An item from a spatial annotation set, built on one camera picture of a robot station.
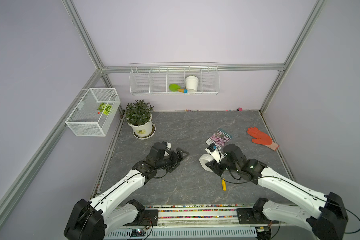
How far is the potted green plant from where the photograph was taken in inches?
37.3

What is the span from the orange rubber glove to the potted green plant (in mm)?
731

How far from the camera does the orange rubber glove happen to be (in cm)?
102
